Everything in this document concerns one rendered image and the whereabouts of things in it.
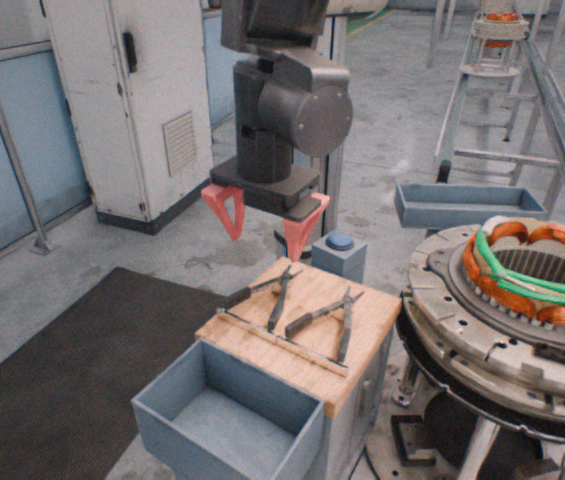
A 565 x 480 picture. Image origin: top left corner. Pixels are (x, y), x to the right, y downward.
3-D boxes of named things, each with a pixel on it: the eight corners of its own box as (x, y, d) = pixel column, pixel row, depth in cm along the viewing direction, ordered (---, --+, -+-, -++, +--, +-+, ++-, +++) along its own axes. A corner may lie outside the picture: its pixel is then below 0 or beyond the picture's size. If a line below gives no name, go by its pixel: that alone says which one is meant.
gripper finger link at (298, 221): (297, 282, 47) (301, 205, 42) (243, 261, 50) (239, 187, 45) (326, 251, 52) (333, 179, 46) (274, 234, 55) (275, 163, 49)
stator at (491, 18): (487, 42, 311) (495, 10, 300) (519, 46, 297) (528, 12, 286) (471, 46, 299) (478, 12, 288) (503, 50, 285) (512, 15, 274)
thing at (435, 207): (487, 298, 103) (525, 187, 88) (503, 331, 94) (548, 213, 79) (379, 292, 105) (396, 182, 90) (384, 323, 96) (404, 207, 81)
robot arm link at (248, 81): (274, 45, 43) (221, 51, 41) (315, 59, 38) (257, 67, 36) (274, 116, 47) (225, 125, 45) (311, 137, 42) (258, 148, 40)
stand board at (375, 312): (334, 420, 46) (335, 405, 45) (196, 347, 55) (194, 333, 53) (400, 312, 60) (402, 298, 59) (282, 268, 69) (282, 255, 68)
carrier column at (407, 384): (411, 400, 77) (434, 308, 66) (396, 394, 78) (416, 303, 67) (414, 389, 79) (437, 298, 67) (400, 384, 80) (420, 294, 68)
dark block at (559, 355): (534, 346, 48) (538, 338, 47) (571, 358, 46) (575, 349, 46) (533, 355, 47) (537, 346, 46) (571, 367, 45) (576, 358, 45)
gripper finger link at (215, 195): (254, 265, 49) (252, 191, 44) (204, 246, 52) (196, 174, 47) (285, 237, 54) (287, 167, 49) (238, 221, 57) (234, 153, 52)
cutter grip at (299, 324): (288, 340, 50) (288, 329, 50) (283, 336, 51) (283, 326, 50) (312, 324, 53) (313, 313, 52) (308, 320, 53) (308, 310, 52)
